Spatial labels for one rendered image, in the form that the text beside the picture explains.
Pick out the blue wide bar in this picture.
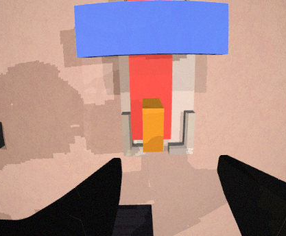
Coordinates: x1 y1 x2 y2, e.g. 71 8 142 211
74 0 229 58

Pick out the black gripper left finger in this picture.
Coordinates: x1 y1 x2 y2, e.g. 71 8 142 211
0 157 123 236

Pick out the orange rectangular block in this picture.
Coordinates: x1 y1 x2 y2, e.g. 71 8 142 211
143 98 165 153

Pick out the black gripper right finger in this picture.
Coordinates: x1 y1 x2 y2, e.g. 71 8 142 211
217 154 286 236

